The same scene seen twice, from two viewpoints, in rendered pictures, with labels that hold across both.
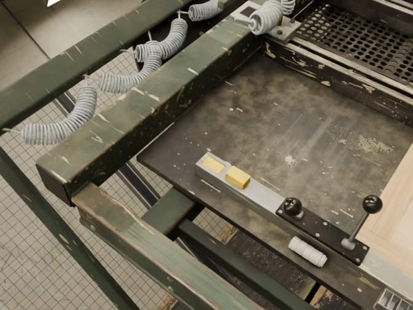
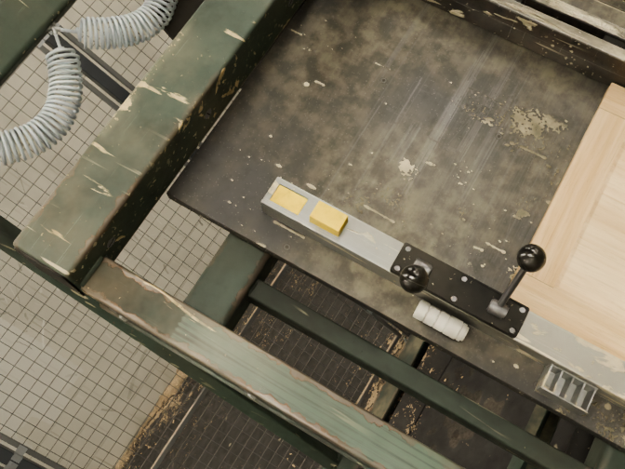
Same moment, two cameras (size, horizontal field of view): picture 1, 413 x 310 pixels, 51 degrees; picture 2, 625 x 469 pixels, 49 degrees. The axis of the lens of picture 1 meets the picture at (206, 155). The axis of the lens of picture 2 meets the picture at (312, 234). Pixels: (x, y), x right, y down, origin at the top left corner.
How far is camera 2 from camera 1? 0.25 m
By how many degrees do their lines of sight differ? 18
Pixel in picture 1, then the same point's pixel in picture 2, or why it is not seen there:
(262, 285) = (380, 368)
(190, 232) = (268, 301)
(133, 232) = (183, 332)
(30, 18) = not seen: outside the picture
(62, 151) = (51, 221)
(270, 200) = (380, 250)
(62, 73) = (13, 33)
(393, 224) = (565, 260)
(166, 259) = (239, 368)
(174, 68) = (203, 33)
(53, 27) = not seen: outside the picture
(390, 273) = (558, 342)
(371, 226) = not seen: hidden behind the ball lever
